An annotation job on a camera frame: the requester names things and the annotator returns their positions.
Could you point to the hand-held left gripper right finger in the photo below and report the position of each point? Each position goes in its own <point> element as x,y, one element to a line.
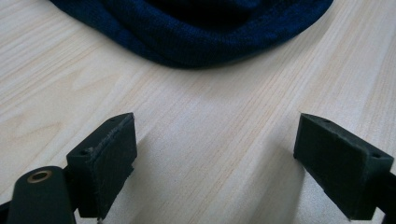
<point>339,168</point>

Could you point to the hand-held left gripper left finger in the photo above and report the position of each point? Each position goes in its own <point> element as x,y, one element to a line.
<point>102,168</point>

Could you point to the dark blue knitted cloth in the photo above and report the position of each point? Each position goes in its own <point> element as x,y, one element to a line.
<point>199,34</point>

